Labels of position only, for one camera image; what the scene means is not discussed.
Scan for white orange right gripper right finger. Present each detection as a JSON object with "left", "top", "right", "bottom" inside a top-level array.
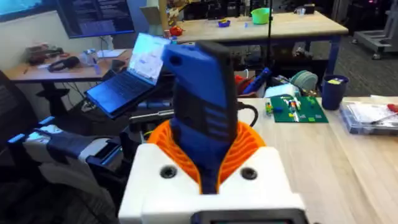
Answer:
[{"left": 218, "top": 120, "right": 306, "bottom": 213}]

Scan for open laptop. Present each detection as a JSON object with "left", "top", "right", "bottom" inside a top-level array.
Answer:
[{"left": 84, "top": 32, "right": 172, "bottom": 119}]

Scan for white orange right gripper left finger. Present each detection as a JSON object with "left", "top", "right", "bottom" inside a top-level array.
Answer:
[{"left": 118, "top": 119, "right": 202, "bottom": 224}]

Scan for wooden office desk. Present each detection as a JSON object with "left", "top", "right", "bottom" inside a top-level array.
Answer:
[{"left": 2, "top": 48, "right": 135, "bottom": 84}]

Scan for blue hand tool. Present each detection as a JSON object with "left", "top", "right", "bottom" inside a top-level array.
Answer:
[{"left": 242, "top": 66, "right": 272, "bottom": 95}]

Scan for dark blue cup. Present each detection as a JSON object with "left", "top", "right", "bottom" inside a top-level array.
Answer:
[{"left": 320, "top": 74, "right": 350, "bottom": 111}]

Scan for pale green tape roll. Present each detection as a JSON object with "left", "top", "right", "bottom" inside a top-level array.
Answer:
[{"left": 290, "top": 69, "right": 319, "bottom": 93}]

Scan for grey wheeled cart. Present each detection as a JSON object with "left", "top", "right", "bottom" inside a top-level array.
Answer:
[{"left": 352, "top": 8, "right": 398, "bottom": 60}]

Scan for clear plastic box with tools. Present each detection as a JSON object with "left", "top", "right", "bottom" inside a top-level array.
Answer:
[{"left": 338, "top": 101, "right": 398, "bottom": 136}]

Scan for blue electric screwdriver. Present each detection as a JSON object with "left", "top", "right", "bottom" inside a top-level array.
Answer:
[{"left": 160, "top": 40, "right": 241, "bottom": 195}]

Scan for black headphones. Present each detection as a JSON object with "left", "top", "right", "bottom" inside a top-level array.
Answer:
[{"left": 47, "top": 55, "right": 81, "bottom": 73}]

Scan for green board with toy blocks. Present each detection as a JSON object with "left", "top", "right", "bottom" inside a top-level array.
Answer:
[{"left": 265, "top": 94, "right": 329, "bottom": 124}]

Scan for black stand pole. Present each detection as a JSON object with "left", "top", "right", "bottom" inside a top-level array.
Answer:
[{"left": 266, "top": 0, "right": 274, "bottom": 68}]

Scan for dark computer monitor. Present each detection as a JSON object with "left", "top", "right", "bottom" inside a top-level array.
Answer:
[{"left": 55, "top": 0, "right": 136, "bottom": 40}]

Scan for green plastic bowl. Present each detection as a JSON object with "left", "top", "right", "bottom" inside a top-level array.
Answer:
[{"left": 250, "top": 7, "right": 271, "bottom": 26}]

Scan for black cable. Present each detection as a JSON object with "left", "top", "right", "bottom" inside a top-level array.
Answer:
[{"left": 237, "top": 101, "right": 259, "bottom": 128}]

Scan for wooden table with blue legs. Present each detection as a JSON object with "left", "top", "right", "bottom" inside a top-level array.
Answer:
[{"left": 169, "top": 11, "right": 349, "bottom": 76}]

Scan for black office chair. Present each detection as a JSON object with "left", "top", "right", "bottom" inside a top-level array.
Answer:
[{"left": 0, "top": 70, "right": 57, "bottom": 150}]

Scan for red toy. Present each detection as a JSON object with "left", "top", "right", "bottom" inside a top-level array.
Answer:
[{"left": 169, "top": 25, "right": 185, "bottom": 37}]

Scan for heap of tools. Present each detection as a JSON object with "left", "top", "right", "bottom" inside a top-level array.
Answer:
[{"left": 24, "top": 42, "right": 65, "bottom": 65}]

